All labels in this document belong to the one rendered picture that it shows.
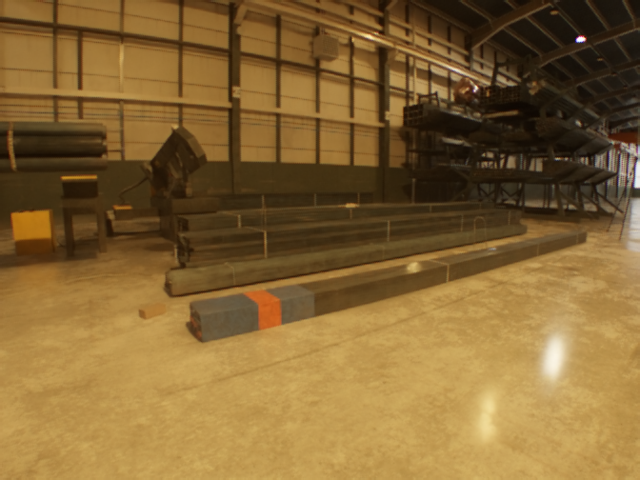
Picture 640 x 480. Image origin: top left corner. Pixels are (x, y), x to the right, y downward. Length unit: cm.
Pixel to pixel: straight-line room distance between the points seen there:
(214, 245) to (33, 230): 312
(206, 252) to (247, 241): 38
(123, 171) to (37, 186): 198
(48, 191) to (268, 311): 809
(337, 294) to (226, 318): 76
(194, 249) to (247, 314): 111
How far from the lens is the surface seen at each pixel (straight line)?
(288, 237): 333
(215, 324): 199
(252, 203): 877
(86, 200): 501
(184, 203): 528
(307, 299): 220
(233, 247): 310
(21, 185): 972
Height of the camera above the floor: 84
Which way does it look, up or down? 9 degrees down
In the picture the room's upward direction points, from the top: straight up
